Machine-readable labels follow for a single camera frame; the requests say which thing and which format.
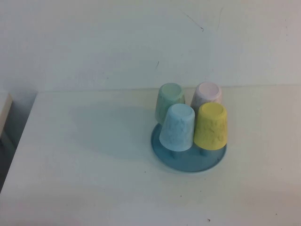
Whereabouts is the beige wooden board edge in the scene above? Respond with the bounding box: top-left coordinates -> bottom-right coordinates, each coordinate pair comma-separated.
0,91 -> 13,137

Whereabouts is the blue round cup stand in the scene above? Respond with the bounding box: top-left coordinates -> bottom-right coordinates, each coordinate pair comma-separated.
150,122 -> 228,173

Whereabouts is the mint green plastic cup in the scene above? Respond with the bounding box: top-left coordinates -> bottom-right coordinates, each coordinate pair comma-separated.
154,82 -> 188,124

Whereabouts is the pale pink plastic cup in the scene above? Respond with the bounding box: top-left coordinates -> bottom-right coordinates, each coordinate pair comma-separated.
190,82 -> 222,111

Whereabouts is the light blue plastic cup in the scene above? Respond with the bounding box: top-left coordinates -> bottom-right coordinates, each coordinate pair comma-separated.
159,104 -> 196,152

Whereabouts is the yellow plastic cup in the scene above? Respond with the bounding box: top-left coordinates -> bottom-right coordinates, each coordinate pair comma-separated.
193,102 -> 229,151

